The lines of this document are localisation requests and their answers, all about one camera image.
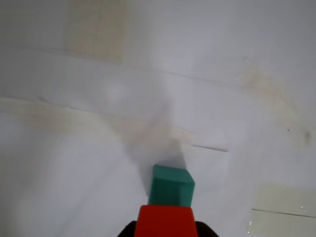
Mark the white paper sheet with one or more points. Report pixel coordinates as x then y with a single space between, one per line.
74 185

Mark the teal blue cube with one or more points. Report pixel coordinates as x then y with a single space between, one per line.
170 185

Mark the red cube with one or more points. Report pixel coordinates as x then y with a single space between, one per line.
165 222

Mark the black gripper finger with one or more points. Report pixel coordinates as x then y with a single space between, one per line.
206 230
128 230

